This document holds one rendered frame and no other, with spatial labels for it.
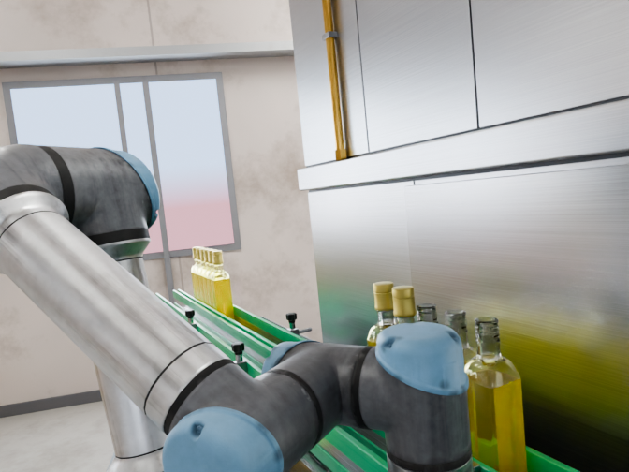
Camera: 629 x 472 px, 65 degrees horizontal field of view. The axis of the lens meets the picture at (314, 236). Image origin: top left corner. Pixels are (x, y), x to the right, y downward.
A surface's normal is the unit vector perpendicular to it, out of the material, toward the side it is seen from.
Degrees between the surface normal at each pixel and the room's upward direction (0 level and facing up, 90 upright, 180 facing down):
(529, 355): 90
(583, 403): 90
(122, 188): 80
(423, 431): 90
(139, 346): 55
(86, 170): 65
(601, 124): 90
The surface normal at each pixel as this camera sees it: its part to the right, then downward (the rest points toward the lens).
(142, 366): -0.28, -0.26
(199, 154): 0.20, 0.06
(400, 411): -0.51, 0.18
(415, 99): -0.88, 0.12
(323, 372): 0.48, -0.79
